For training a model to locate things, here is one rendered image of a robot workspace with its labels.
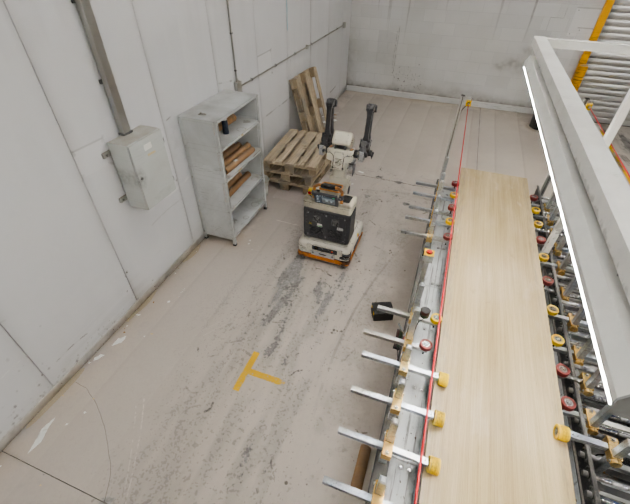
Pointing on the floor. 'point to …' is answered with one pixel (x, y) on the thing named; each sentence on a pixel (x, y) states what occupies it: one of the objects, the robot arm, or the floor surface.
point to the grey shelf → (216, 208)
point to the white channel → (604, 171)
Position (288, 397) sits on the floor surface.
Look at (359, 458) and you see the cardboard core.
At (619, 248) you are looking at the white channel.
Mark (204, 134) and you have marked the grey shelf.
